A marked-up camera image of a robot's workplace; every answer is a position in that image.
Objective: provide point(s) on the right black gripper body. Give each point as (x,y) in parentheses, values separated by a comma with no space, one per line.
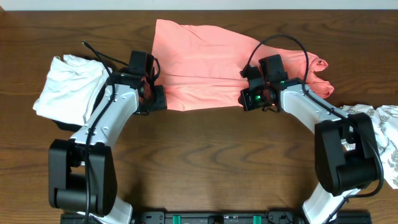
(255,98)

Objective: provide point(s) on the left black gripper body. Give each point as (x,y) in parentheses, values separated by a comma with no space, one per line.
(156,99)

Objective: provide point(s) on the pink shirt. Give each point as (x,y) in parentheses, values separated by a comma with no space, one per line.
(200,65)

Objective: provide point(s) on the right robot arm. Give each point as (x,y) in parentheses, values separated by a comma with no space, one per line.
(346,158)

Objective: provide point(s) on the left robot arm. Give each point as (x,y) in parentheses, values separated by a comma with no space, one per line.
(82,177)

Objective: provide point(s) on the white folded shirt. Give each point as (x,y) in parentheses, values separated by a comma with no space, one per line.
(70,90)

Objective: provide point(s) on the black folded shirt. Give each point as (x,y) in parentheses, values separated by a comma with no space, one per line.
(75,127)

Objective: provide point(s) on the white fern print shirt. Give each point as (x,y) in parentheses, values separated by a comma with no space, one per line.
(384,120)

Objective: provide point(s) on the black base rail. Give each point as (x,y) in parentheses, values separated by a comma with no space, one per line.
(275,217)

